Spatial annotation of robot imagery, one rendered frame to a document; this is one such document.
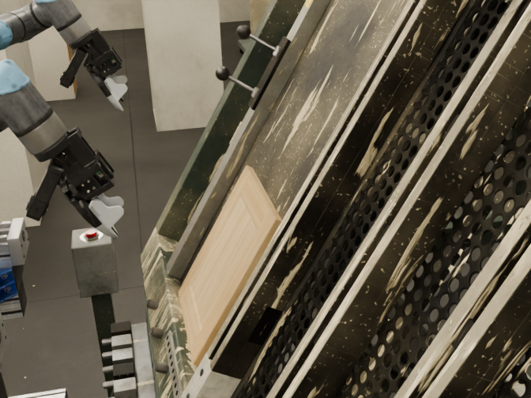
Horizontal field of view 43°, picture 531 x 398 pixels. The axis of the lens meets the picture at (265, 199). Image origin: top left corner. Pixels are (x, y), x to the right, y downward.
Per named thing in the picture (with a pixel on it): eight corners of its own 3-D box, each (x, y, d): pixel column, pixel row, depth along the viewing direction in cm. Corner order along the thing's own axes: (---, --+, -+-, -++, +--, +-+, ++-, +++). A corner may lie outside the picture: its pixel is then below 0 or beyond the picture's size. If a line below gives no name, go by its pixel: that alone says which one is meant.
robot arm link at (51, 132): (13, 142, 110) (20, 126, 117) (31, 163, 112) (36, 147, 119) (51, 118, 109) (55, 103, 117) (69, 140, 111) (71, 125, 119)
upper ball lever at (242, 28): (280, 60, 173) (235, 35, 175) (287, 46, 172) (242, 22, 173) (276, 60, 170) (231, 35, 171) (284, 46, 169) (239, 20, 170)
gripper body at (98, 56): (123, 69, 175) (96, 30, 170) (96, 87, 176) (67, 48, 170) (123, 62, 182) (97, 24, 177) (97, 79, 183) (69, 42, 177)
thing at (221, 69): (257, 101, 177) (215, 76, 178) (265, 88, 175) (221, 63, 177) (254, 101, 173) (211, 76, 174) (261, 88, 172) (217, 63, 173)
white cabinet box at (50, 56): (18, 91, 680) (5, 19, 648) (77, 86, 690) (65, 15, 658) (13, 103, 640) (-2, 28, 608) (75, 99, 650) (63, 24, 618)
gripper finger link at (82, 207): (102, 227, 118) (71, 189, 115) (94, 232, 118) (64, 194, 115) (103, 215, 123) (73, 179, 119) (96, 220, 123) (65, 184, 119)
